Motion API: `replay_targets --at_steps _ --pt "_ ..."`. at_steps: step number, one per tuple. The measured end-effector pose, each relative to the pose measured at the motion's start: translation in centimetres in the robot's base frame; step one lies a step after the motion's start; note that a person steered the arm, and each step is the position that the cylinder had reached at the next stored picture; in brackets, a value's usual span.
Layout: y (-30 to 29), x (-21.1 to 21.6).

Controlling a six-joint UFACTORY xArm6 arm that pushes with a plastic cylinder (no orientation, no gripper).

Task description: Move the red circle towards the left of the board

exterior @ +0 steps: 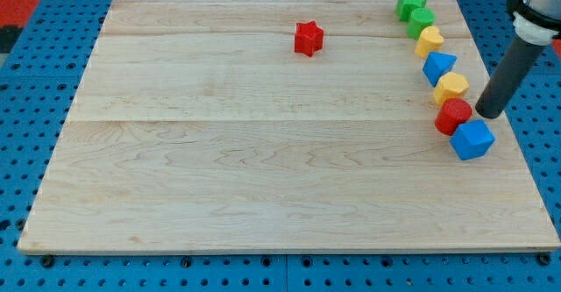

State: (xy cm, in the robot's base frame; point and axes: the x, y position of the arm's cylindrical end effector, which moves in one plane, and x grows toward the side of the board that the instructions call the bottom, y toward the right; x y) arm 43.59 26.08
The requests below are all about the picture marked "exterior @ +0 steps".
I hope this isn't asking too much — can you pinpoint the red cylinder block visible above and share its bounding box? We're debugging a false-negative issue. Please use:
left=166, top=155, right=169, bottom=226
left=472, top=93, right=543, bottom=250
left=435, top=98, right=472, bottom=136

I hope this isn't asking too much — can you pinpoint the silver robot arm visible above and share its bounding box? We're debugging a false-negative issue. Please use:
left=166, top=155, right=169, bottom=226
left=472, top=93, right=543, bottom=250
left=507, top=0, right=560, bottom=46

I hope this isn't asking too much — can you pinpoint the wooden board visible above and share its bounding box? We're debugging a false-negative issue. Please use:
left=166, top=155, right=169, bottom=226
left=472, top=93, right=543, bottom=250
left=18, top=0, right=560, bottom=255

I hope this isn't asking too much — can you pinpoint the red star block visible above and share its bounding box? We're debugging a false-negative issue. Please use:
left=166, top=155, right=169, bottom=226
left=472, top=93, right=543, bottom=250
left=294, top=20, right=324, bottom=57

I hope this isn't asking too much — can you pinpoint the blue triangle block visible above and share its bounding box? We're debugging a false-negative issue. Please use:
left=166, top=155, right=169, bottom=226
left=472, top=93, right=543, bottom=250
left=422, top=51, right=458, bottom=88

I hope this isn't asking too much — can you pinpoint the yellow heart block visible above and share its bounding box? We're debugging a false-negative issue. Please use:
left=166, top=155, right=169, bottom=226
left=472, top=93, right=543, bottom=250
left=414, top=25, right=445, bottom=59

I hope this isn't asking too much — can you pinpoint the yellow hexagon block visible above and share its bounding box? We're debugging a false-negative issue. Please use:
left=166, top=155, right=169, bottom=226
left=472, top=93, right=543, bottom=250
left=433, top=72, right=470, bottom=106

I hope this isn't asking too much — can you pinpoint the green cylinder block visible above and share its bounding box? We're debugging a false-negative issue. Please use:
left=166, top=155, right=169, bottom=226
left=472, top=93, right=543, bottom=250
left=406, top=8, right=436, bottom=39

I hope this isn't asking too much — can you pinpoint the green star block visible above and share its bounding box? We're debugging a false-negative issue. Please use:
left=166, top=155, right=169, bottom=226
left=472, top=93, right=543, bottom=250
left=395, top=0, right=428, bottom=22

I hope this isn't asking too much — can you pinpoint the blue cube block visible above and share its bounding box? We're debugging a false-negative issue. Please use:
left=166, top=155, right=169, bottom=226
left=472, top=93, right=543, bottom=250
left=450, top=120, right=495, bottom=160

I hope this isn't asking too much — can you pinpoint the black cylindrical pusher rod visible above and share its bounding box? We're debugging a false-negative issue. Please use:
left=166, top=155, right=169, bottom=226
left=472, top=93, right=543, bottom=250
left=475, top=36, right=545, bottom=119

